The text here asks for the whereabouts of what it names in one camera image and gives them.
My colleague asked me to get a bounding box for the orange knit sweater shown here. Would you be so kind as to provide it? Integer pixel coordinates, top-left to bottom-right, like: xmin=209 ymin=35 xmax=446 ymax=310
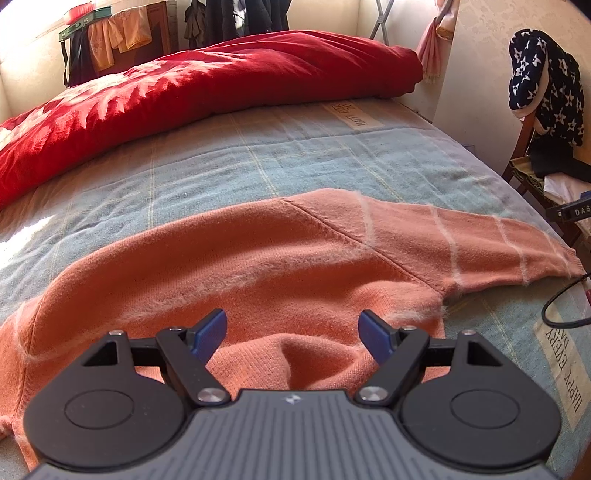
xmin=1 ymin=189 xmax=583 ymax=466

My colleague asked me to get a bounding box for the navy star-pattern garment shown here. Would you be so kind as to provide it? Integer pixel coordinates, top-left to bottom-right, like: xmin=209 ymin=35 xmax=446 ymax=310
xmin=508 ymin=29 xmax=585 ymax=147

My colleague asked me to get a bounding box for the blue plaid bed sheet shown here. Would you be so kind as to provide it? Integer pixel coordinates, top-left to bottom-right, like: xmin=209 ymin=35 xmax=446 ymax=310
xmin=1 ymin=100 xmax=590 ymax=476

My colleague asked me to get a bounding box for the metal clothes rack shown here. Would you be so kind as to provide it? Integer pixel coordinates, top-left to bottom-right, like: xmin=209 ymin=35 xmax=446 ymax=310
xmin=370 ymin=0 xmax=394 ymax=45

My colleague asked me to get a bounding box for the red duvet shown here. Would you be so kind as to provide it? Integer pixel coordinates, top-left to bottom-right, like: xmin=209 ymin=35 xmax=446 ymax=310
xmin=1 ymin=30 xmax=423 ymax=207

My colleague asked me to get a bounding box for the orange cloth on cabinet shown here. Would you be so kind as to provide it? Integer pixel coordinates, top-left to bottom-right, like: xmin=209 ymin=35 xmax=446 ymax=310
xmin=87 ymin=6 xmax=152 ymax=73

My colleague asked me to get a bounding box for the dark wooden cabinet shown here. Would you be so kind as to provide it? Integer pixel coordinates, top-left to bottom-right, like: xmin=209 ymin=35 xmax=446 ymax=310
xmin=87 ymin=1 xmax=172 ymax=76

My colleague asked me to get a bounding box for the black hanging jacket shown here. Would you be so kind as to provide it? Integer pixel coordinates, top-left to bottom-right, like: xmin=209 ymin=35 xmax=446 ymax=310
xmin=184 ymin=0 xmax=291 ymax=49

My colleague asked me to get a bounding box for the green box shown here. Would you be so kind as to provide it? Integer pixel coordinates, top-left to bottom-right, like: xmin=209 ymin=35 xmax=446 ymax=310
xmin=58 ymin=6 xmax=112 ymax=43

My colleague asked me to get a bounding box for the wooden chair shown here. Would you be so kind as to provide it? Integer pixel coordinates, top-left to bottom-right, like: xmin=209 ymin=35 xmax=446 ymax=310
xmin=501 ymin=108 xmax=591 ymax=248

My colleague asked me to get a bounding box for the pink curtain right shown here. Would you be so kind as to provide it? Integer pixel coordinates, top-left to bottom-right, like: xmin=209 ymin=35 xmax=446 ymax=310
xmin=416 ymin=0 xmax=460 ymax=83

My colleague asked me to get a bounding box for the red basin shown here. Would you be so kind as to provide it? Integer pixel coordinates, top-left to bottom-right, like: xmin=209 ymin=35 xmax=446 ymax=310
xmin=63 ymin=1 xmax=95 ymax=25

